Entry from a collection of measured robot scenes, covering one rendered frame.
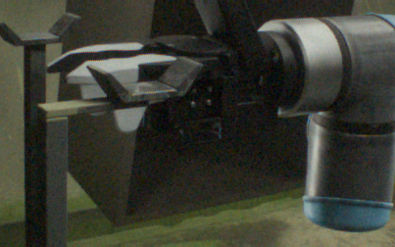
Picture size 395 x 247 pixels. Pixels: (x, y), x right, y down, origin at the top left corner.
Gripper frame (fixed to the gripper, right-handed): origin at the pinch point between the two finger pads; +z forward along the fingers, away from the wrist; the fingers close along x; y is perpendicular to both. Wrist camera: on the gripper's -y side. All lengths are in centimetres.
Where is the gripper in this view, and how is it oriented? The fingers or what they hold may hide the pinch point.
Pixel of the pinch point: (72, 64)
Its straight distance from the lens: 69.0
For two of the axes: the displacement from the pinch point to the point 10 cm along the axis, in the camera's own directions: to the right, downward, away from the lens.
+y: -0.5, 9.6, 2.8
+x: -5.4, -2.6, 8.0
